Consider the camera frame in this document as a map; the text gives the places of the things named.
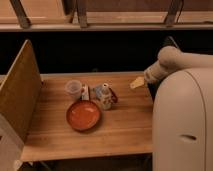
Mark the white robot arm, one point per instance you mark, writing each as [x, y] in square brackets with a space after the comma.
[182, 124]

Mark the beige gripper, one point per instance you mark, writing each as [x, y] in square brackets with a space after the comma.
[154, 73]

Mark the orange plate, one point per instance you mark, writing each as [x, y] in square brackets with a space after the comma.
[83, 115]

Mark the clear plastic cup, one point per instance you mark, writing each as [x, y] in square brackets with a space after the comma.
[74, 89]

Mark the wooden side board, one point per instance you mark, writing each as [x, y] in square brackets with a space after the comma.
[19, 92]

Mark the small white bottle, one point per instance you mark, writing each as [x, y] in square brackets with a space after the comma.
[103, 93]

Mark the wooden shelf rail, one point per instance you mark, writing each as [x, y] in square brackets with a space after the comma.
[105, 15]

